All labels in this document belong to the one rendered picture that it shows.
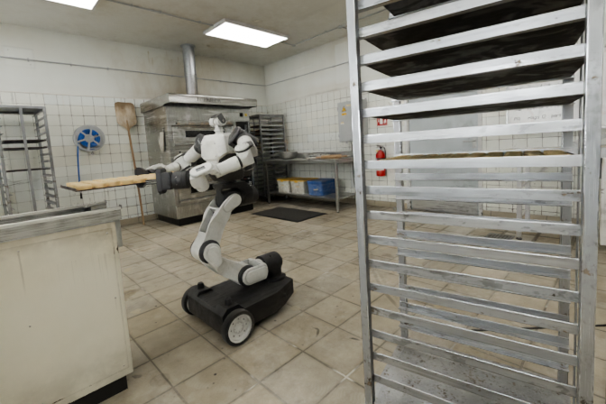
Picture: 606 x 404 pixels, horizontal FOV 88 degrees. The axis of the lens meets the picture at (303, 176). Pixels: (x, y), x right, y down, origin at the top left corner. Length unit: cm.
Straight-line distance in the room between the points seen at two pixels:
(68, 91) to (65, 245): 445
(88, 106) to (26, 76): 79
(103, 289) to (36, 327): 25
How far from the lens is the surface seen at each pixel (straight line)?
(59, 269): 172
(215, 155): 200
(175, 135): 521
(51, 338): 182
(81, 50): 616
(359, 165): 112
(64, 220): 170
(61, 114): 591
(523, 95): 105
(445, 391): 158
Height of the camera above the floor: 113
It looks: 6 degrees down
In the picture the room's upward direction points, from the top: 4 degrees counter-clockwise
